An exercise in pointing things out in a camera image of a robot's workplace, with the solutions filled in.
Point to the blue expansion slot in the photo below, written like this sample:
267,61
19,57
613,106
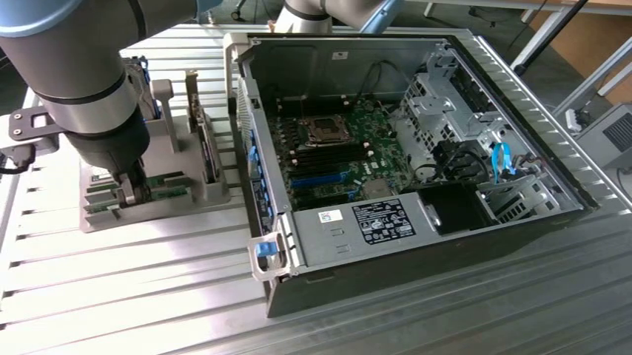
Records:
318,180

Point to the black stand pole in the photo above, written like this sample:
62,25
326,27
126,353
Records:
548,37

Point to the green RAM stick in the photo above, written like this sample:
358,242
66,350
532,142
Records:
167,194
100,188

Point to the grey parts rack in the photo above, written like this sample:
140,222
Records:
167,207

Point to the CPU socket with metal frame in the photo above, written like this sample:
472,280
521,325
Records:
326,129

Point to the office chair base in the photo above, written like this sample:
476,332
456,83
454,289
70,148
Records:
239,11

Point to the metal disk bay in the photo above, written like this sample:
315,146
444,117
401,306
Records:
523,201

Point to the graphics card with metal bracket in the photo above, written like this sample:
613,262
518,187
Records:
204,140

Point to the wrist camera with black bracket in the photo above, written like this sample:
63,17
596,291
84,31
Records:
35,124

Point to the grey case latch blue tab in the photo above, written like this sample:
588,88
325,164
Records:
266,259

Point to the metal drive cage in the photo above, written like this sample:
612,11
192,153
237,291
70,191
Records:
434,107

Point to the green motherboard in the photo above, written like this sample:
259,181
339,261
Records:
376,148

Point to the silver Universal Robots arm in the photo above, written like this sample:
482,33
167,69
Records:
84,74

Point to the grey power supply with labels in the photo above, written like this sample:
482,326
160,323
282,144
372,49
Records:
321,240

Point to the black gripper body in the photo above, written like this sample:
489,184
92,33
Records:
111,148

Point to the black RAM slot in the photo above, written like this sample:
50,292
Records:
331,166
330,160
330,154
327,148

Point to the grey computer box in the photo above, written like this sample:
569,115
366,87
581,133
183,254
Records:
609,137

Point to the white-framed wooden desk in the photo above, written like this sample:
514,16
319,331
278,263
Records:
583,33

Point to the black fan shroud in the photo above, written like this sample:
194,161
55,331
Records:
456,209

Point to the open black PC case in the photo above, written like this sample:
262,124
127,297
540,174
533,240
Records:
394,273

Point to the white power strip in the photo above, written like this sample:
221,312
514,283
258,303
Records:
573,120

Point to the silver chipset heatsink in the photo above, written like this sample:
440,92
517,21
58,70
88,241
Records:
378,190

